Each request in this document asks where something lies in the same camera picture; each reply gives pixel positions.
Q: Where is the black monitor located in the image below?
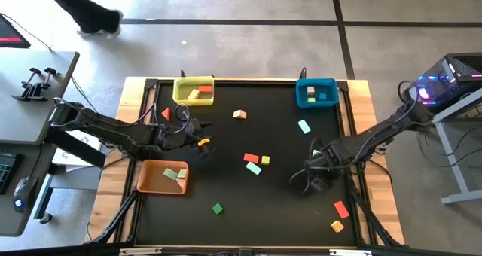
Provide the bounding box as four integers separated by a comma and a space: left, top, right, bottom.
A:
0, 14, 32, 49

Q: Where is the orange plastic bin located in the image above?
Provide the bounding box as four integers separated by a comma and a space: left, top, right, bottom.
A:
136, 159, 189, 196

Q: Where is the thin black desk cable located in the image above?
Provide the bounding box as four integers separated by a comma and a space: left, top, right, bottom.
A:
70, 76, 99, 116

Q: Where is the white paper sheet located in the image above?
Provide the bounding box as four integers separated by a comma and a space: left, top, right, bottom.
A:
51, 123, 110, 167

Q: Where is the black clamp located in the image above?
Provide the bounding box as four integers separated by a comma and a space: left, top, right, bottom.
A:
11, 66, 42, 102
28, 66, 58, 102

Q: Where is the tan triangular block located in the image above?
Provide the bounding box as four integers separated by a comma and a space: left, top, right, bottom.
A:
165, 178, 188, 194

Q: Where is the black keyboard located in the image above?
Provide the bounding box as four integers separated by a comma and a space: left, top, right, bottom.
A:
0, 153, 23, 196

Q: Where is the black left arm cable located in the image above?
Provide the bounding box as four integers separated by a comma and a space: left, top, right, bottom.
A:
139, 102, 193, 136

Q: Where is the grey desk frame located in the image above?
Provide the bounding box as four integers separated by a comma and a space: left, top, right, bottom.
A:
415, 88, 482, 206

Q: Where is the black table mat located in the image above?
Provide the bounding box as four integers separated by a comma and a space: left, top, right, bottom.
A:
134, 81, 358, 248

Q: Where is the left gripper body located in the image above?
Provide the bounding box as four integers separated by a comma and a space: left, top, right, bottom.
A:
159, 118, 207, 152

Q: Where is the person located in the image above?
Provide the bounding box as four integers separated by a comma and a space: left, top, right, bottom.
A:
41, 0, 124, 39

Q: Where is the blue plastic bin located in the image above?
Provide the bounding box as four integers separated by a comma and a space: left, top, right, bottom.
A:
295, 78, 340, 109

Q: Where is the black computer mouse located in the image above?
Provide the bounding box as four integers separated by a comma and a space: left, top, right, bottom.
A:
13, 175, 38, 214

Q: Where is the desk leg with caster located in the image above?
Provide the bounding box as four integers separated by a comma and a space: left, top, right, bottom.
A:
32, 172, 54, 225

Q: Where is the black aluminium table frame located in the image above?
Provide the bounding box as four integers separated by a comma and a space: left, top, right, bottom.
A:
84, 77, 406, 249

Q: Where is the yellow plastic bin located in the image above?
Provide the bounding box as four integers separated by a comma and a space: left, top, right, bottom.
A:
172, 76, 215, 108

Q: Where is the glass computer case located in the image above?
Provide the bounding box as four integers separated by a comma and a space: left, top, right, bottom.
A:
401, 52, 482, 117

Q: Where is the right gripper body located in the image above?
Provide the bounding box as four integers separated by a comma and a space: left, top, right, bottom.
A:
304, 142, 350, 193

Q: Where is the thin black monitor cable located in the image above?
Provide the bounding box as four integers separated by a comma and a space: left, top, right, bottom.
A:
0, 12, 53, 51

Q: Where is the grey desk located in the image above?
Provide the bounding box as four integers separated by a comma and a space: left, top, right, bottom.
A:
0, 47, 81, 146
0, 142, 57, 237

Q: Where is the silver bracket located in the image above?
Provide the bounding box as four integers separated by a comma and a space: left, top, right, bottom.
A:
329, 248, 373, 256
119, 247, 163, 256

